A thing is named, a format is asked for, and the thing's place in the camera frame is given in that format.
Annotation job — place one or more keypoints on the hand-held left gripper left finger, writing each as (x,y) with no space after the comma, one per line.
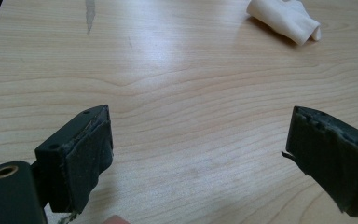
(74,161)

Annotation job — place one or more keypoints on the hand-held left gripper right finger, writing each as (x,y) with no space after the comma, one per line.
(332,155)

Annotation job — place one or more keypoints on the cream ankle sock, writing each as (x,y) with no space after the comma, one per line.
(284,17)

